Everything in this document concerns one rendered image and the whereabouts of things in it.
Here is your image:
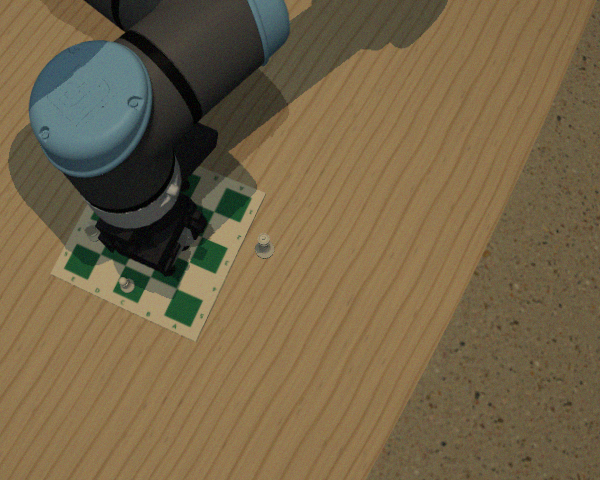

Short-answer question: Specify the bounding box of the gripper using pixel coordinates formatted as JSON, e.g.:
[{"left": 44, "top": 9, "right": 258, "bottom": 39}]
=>
[{"left": 95, "top": 192, "right": 207, "bottom": 277}]

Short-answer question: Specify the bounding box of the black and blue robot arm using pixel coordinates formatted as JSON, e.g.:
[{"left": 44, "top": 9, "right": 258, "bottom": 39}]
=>
[{"left": 29, "top": 0, "right": 290, "bottom": 229}]

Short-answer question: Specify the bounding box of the white pawn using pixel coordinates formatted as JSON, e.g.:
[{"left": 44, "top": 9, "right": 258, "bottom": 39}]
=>
[{"left": 119, "top": 277, "right": 135, "bottom": 293}]

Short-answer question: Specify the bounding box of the chessboard with green and cream squares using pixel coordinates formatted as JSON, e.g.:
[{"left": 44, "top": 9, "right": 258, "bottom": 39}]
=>
[{"left": 51, "top": 166, "right": 266, "bottom": 342}]

